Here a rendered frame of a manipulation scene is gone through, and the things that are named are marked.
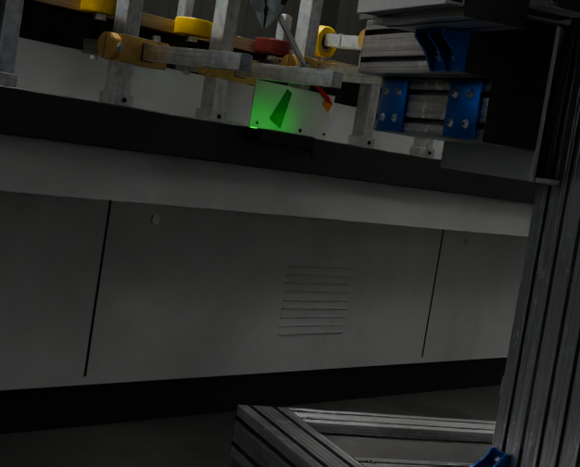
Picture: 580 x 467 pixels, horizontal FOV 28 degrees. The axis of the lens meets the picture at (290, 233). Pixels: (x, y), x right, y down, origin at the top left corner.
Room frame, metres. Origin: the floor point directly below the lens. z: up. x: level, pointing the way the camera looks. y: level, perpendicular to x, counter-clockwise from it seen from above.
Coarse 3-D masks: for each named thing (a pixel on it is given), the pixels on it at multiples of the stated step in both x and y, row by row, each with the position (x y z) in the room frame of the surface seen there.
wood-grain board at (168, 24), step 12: (36, 0) 2.23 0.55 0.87; (48, 0) 2.25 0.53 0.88; (60, 0) 2.27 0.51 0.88; (72, 0) 2.29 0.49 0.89; (84, 12) 2.32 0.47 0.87; (144, 24) 2.43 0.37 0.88; (156, 24) 2.46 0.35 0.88; (168, 24) 2.48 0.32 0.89; (240, 48) 2.65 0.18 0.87; (252, 48) 2.68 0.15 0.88
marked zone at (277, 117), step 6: (288, 90) 2.50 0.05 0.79; (288, 96) 2.50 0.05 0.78; (282, 102) 2.48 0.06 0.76; (288, 102) 2.50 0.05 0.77; (276, 108) 2.47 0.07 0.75; (282, 108) 2.49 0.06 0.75; (276, 114) 2.48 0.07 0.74; (282, 114) 2.49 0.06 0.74; (276, 120) 2.48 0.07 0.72; (282, 120) 2.49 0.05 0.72
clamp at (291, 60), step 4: (284, 56) 2.53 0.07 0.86; (288, 56) 2.52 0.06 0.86; (292, 56) 2.52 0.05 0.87; (284, 60) 2.53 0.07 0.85; (288, 60) 2.52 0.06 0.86; (292, 60) 2.51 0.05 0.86; (296, 60) 2.51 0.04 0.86; (308, 60) 2.53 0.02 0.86; (312, 60) 2.54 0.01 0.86; (316, 60) 2.55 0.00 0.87; (320, 60) 2.56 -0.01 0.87; (280, 64) 2.54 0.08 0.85; (284, 64) 2.53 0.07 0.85; (288, 64) 2.52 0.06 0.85; (292, 64) 2.51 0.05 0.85; (296, 64) 2.51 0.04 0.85; (312, 64) 2.54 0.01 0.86; (316, 64) 2.55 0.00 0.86; (320, 64) 2.56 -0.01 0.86; (324, 64) 2.57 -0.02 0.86; (328, 64) 2.58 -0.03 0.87; (332, 64) 2.59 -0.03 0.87; (312, 68) 2.55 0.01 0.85; (316, 68) 2.55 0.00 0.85
